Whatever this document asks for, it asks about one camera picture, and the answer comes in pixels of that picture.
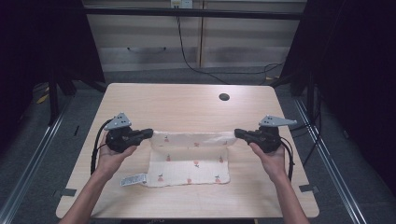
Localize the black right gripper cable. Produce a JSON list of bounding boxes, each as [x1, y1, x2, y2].
[[279, 136, 296, 182]]

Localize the grey tape strip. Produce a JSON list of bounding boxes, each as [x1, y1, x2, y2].
[[52, 188, 78, 198], [298, 184, 320, 194]]

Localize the metal floor rail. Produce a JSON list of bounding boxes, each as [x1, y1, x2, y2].
[[293, 98, 369, 224], [0, 98, 73, 224]]

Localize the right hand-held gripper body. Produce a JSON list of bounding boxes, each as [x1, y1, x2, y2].
[[247, 115, 298, 154]]

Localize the white muslin cloth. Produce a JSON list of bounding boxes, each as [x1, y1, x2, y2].
[[120, 130, 238, 189]]

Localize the person's right hand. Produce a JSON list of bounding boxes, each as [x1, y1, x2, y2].
[[248, 142, 288, 184]]

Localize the person's left hand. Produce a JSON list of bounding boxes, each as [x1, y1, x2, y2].
[[97, 133, 138, 181]]

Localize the black horizontal metal bar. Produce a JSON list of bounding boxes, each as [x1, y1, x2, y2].
[[83, 7, 308, 21]]

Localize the long black wall cable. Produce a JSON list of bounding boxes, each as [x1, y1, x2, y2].
[[175, 15, 285, 86]]

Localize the dark curtain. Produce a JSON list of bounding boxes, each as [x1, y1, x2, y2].
[[0, 0, 106, 150], [279, 0, 396, 188]]

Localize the light wooden cabinet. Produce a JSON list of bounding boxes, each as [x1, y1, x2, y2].
[[81, 0, 308, 73]]

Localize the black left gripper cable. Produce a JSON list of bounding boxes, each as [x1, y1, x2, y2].
[[90, 118, 114, 175]]

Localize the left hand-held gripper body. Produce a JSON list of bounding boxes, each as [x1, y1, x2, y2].
[[104, 112, 145, 154]]

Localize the black metal stand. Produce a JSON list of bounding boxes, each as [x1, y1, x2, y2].
[[47, 69, 78, 127], [269, 69, 317, 122]]

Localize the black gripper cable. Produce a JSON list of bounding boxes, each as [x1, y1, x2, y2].
[[90, 118, 114, 175], [279, 136, 296, 182]]

